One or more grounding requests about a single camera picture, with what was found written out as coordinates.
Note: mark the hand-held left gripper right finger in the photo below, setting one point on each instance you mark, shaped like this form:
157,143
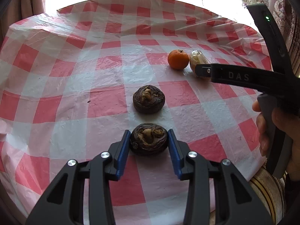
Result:
174,154

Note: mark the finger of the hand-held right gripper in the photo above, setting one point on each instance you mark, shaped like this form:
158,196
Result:
203,70

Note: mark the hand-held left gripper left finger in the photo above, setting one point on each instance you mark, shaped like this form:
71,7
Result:
123,154

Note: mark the plastic-wrapped yellowish fruit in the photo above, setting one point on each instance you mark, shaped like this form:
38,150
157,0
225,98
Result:
196,59

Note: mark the dark wrinkled fruit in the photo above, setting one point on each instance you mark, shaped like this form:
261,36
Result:
148,99
148,140

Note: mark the person's right hand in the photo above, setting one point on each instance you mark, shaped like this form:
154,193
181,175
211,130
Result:
291,126

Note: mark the orange tangerine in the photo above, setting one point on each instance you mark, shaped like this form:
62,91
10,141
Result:
178,59

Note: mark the floral sheer curtain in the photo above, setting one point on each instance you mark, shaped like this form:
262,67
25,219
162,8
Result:
283,7

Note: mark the red white checkered plastic tablecloth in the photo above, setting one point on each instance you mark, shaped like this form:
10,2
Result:
70,75

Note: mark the striped cushion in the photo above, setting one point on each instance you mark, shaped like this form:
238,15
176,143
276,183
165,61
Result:
264,192

